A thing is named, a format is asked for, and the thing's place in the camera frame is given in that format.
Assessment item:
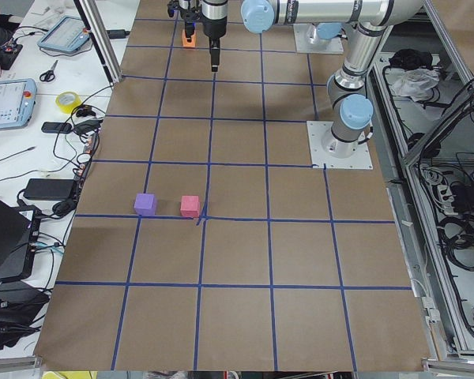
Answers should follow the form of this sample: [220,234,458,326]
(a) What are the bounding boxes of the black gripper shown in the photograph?
[201,0,228,72]
[167,0,201,42]

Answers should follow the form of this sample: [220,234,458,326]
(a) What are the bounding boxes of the orange foam block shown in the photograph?
[181,29,197,48]

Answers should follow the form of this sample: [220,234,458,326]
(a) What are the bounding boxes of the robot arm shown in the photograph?
[241,0,423,159]

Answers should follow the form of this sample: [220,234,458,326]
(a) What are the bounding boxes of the far teach pendant tablet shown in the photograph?
[37,16,90,55]

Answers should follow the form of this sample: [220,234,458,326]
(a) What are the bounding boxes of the teach pendant tablet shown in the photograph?
[0,78,37,130]
[37,16,90,55]

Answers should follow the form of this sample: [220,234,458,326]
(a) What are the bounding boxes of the yellow tape roll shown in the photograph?
[55,91,82,114]

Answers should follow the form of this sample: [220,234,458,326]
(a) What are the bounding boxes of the pink foam block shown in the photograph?
[180,195,201,218]

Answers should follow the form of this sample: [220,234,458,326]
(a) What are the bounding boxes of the black remote handset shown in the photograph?
[41,122,73,134]

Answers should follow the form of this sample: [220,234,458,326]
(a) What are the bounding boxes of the purple foam block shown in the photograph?
[134,193,157,216]

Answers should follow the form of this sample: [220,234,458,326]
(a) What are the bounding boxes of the near teach pendant tablet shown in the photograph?
[0,78,37,130]

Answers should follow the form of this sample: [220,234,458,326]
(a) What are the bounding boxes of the crumpled white cloth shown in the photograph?
[390,68,440,102]

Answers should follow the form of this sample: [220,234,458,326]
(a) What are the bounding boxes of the black power adapter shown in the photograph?
[23,178,75,201]

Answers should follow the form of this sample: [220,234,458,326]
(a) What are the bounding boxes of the black laptop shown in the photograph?
[0,200,40,283]

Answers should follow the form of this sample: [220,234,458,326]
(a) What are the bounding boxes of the aluminium frame post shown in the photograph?
[73,0,122,84]

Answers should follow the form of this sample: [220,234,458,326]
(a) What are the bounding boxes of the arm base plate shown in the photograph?
[294,22,344,54]
[307,121,373,170]

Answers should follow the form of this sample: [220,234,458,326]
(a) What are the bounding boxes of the black handled scissors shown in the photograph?
[39,60,58,83]

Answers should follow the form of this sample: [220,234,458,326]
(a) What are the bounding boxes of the coiled black cables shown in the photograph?
[436,212,474,273]

